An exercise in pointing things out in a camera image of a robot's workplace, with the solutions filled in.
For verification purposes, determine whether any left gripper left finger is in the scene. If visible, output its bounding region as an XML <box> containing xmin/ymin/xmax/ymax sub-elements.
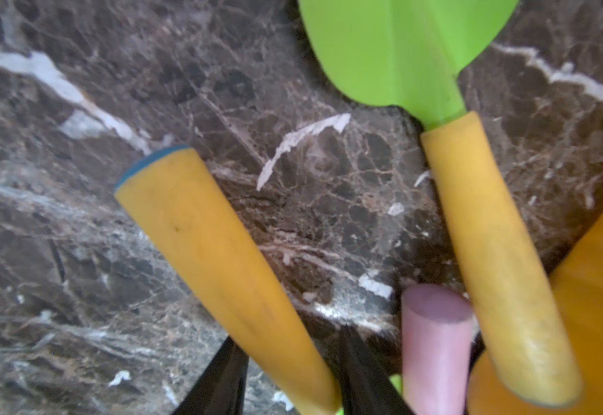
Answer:
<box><xmin>173</xmin><ymin>337</ymin><xmax>249</xmax><ymax>415</ymax></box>

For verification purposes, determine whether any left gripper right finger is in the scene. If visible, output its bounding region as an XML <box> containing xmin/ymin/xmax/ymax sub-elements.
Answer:
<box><xmin>339</xmin><ymin>326</ymin><xmax>414</xmax><ymax>415</ymax></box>

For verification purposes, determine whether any purple shovel pink handle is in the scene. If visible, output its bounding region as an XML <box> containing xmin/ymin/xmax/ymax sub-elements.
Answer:
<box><xmin>401</xmin><ymin>284</ymin><xmax>474</xmax><ymax>414</ymax></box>

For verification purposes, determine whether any yellow plastic storage box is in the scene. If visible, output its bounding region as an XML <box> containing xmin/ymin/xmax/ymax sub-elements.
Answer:
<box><xmin>467</xmin><ymin>213</ymin><xmax>603</xmax><ymax>414</ymax></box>

